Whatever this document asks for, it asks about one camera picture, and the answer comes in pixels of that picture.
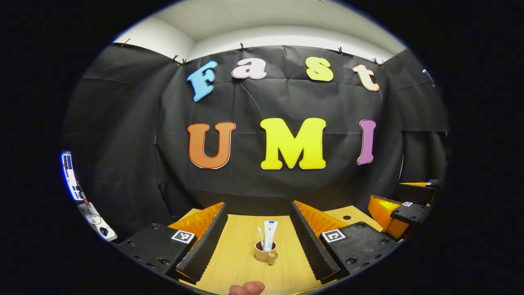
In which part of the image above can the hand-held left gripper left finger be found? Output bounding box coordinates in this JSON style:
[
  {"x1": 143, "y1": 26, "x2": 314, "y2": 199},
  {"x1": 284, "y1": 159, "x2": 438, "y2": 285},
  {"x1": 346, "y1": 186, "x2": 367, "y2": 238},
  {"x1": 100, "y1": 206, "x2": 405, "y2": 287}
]
[{"x1": 118, "y1": 202, "x2": 229, "y2": 285}]

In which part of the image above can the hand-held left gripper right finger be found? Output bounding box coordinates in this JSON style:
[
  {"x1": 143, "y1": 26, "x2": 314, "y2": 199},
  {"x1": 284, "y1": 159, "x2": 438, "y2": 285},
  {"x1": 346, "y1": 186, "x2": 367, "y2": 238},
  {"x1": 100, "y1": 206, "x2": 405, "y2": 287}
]
[{"x1": 289, "y1": 200, "x2": 400, "y2": 283}]

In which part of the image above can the white toothpaste tube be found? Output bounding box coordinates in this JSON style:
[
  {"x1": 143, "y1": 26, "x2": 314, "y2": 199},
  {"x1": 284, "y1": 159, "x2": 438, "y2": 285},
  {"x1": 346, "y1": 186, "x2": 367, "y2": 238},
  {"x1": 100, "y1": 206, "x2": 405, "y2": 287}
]
[{"x1": 263, "y1": 221, "x2": 278, "y2": 251}]

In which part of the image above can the beige cup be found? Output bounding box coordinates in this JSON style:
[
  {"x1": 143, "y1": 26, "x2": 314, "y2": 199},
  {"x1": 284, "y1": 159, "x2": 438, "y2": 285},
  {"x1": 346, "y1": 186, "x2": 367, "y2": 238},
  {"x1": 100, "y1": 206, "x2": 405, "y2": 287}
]
[{"x1": 254, "y1": 241, "x2": 279, "y2": 265}]

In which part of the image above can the wooden desktop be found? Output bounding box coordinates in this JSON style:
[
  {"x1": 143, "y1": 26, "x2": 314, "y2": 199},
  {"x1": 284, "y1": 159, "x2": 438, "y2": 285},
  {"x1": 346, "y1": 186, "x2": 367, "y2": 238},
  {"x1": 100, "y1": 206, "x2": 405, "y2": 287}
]
[{"x1": 168, "y1": 204, "x2": 406, "y2": 295}]

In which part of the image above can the black backdrop cloth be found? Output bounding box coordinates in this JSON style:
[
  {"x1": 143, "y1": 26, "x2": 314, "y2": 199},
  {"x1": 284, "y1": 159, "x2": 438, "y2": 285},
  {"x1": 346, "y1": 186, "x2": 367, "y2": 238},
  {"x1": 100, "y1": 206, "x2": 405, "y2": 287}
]
[{"x1": 61, "y1": 43, "x2": 451, "y2": 242}]

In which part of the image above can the white side table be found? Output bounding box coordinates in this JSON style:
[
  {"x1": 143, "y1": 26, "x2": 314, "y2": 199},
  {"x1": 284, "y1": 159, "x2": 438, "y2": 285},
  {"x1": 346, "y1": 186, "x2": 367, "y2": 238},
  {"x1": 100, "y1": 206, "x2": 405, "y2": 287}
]
[{"x1": 78, "y1": 202, "x2": 118, "y2": 242}]

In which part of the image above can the computer monitor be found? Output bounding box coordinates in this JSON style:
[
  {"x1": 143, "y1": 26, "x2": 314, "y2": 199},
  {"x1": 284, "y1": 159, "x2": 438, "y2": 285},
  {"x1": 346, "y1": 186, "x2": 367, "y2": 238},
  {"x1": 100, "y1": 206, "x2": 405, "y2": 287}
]
[{"x1": 61, "y1": 152, "x2": 84, "y2": 201}]

